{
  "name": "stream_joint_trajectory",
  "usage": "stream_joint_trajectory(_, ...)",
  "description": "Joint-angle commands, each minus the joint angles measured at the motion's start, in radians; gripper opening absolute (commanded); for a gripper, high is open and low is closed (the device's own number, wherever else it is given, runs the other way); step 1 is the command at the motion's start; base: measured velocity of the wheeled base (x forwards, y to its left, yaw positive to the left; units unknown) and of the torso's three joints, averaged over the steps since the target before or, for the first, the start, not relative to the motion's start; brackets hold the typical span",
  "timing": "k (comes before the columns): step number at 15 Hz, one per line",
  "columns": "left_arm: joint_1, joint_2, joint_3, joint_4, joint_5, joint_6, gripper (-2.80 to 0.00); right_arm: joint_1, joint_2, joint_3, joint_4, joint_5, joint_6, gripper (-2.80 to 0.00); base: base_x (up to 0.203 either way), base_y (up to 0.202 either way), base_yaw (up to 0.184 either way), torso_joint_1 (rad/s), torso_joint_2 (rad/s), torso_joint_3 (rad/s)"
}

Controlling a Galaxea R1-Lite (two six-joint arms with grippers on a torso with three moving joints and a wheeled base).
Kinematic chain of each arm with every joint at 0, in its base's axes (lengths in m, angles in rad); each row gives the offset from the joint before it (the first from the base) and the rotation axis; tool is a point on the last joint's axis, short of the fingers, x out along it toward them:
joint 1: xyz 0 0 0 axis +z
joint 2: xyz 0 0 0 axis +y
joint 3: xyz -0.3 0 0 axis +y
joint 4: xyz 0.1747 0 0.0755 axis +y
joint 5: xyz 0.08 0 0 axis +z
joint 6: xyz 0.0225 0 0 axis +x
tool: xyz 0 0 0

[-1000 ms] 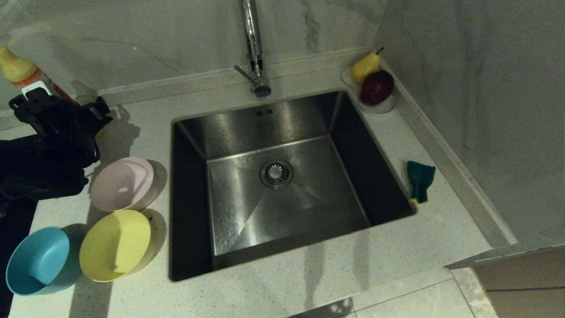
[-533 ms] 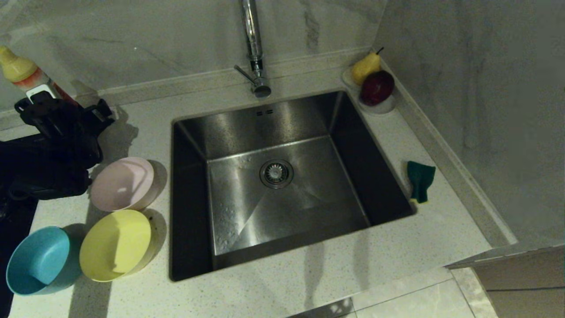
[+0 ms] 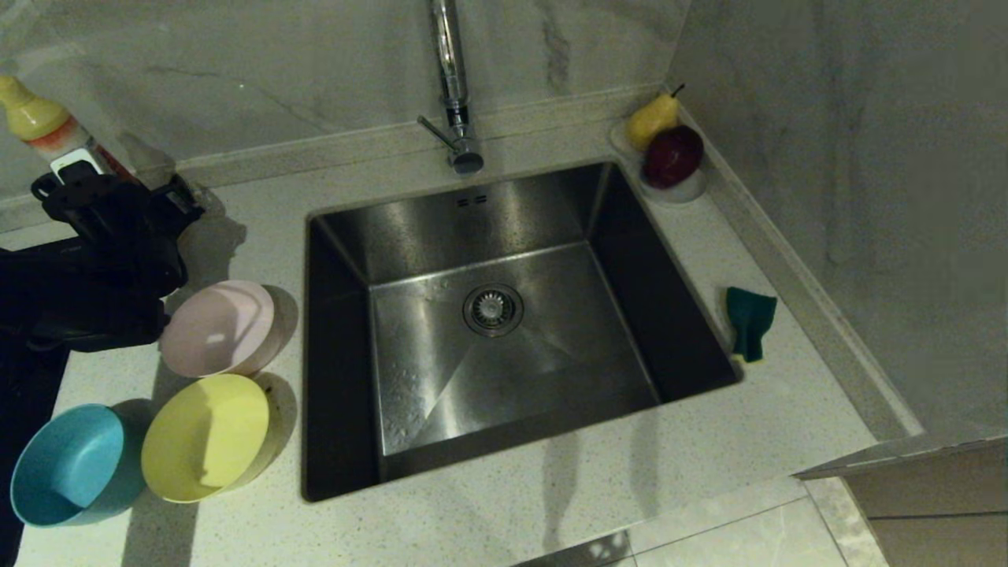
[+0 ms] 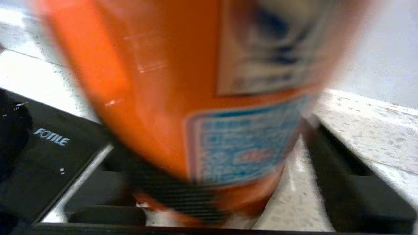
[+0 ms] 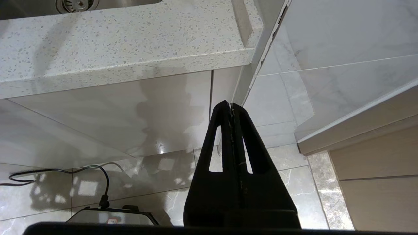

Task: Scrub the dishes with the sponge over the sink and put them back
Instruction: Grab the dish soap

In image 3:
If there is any yellow-capped dish soap bottle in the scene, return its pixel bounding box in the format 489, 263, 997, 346
0, 75, 146, 190

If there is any chrome faucet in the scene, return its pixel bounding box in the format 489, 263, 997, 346
417, 0, 485, 176

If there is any round metal sink drain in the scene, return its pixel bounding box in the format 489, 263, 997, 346
463, 283, 525, 338

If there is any stainless steel sink basin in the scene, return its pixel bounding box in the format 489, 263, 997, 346
302, 161, 743, 502

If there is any green and yellow sponge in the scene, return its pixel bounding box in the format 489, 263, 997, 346
725, 287, 778, 364

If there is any pink plastic bowl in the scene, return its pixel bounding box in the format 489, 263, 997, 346
160, 280, 288, 378

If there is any black induction cooktop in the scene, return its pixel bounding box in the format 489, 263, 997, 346
0, 346, 73, 567

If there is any yellow plastic bowl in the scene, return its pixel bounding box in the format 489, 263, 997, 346
142, 373, 278, 503

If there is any blue plastic bowl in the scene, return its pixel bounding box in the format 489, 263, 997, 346
11, 404, 150, 527

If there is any yellow pear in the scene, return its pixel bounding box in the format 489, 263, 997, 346
627, 84, 686, 152

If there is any dark red apple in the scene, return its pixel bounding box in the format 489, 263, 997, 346
643, 125, 706, 190

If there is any small white fruit dish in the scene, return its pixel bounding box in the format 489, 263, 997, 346
610, 118, 708, 206

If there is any beige cabinet front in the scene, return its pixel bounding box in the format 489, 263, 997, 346
791, 433, 1008, 567

